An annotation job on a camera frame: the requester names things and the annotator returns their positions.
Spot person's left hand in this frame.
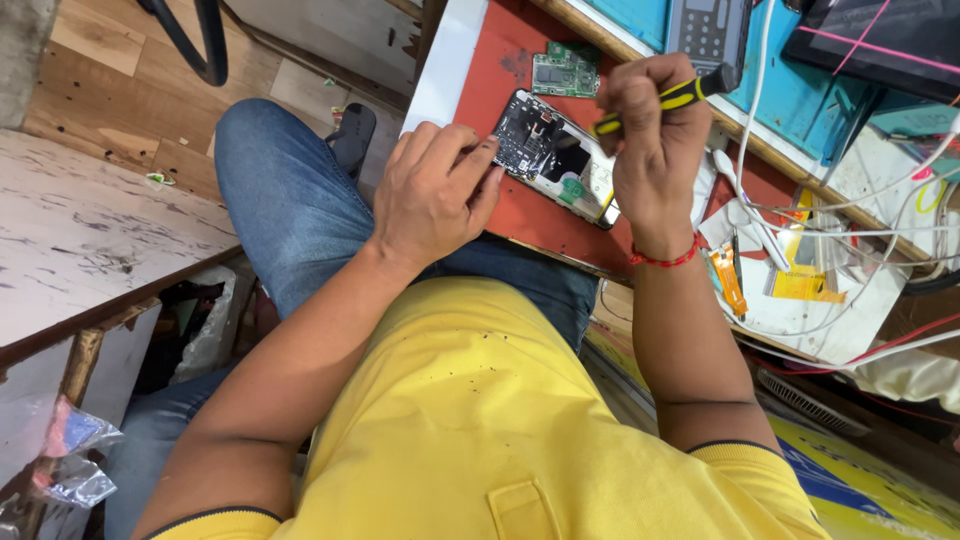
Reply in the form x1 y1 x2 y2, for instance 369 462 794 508
372 120 508 276

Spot person's right hand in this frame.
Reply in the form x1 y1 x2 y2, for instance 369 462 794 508
595 52 715 255

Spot black and yellow screwdriver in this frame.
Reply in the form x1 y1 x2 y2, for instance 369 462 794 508
591 62 744 138

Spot smartphone without back cover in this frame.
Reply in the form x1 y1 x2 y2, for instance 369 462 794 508
491 88 624 231

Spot green circuit board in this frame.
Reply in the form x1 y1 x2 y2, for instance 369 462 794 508
531 41 603 99

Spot grey keypad device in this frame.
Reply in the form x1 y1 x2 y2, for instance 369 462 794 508
663 0 753 78

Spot red work mat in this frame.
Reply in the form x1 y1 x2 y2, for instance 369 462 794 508
452 0 798 280

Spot teal tray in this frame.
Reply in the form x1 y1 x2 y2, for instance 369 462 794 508
583 0 886 168

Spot white plastic opening tool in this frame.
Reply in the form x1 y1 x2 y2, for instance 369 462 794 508
711 148 793 273

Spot black tablet with pink lines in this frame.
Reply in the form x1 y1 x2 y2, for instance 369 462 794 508
783 0 960 104

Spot yellow packet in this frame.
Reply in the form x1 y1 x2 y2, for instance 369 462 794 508
764 187 849 305

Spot black sandal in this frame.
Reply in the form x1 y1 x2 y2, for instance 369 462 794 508
325 102 378 183

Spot blue jeans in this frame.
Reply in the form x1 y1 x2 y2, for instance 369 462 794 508
103 98 601 540

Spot grey fan grille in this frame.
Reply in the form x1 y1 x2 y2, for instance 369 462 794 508
756 366 873 438

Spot yellow polo shirt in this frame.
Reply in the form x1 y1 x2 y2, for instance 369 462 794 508
146 276 834 540

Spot black curved chair tube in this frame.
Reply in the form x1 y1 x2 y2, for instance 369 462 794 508
137 0 230 88

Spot yellow and blue banner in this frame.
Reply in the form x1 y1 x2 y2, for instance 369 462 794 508
583 322 960 540

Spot white plastic bag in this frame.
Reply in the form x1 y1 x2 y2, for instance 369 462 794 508
171 264 238 385

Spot white marbled side table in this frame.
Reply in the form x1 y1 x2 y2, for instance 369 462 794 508
0 128 243 540

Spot clear plastic bags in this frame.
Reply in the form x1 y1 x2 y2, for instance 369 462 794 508
28 396 126 511

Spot white cable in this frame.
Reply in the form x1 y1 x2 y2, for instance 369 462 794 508
733 0 960 237

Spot red thread bracelet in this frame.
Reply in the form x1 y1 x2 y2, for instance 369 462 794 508
628 232 703 269

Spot orange flex cable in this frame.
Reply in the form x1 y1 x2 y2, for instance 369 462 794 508
708 243 750 318

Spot red cable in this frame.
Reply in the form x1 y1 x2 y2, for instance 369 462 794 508
746 313 960 376

